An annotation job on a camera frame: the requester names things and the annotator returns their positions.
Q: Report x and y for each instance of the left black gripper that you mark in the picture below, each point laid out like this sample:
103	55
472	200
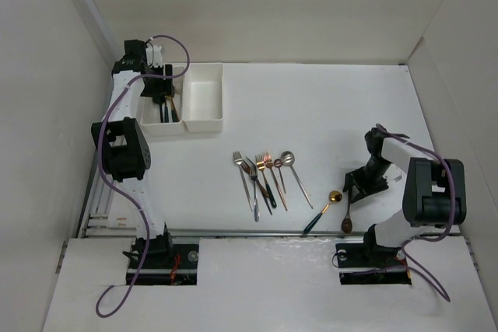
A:
163	89

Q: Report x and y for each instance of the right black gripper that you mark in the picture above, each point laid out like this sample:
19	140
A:
355	178

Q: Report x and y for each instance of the black spoon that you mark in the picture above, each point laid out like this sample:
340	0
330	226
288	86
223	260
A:
160	108

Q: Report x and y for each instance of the gold spoon green handle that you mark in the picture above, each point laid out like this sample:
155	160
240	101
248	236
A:
166	110
334	197
174	113

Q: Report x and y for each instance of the dark bronze spoon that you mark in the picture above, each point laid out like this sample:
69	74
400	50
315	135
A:
346	225

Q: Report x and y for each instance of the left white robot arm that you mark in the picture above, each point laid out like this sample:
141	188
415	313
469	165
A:
124	157

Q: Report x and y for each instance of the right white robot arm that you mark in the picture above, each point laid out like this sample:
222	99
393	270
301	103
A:
434	194

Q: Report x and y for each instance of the white divided utensil tray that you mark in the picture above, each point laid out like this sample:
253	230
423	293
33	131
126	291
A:
199	102

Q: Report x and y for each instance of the small copper spoon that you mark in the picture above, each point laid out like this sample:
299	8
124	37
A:
279	165

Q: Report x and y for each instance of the rose gold fork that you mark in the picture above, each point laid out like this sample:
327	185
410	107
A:
269	164

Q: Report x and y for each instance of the silver fork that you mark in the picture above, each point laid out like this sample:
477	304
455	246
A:
237	159
254	196

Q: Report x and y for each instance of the silver fork lower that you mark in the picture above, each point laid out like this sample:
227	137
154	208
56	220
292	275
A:
254	196

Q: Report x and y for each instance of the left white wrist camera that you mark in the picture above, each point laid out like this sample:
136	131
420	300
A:
154	55

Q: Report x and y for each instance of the silver spoon long handle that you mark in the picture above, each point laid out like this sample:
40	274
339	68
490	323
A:
288	160

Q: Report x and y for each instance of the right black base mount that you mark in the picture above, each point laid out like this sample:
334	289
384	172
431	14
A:
357	266

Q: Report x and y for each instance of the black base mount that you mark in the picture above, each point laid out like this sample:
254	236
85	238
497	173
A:
176	265
357	266

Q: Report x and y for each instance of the gold fork green handle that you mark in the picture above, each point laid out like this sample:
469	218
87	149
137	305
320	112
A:
261	167

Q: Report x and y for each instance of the aluminium rail frame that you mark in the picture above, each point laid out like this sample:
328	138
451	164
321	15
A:
91	221

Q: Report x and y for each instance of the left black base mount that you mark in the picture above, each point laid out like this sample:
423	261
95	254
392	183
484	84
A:
176	265

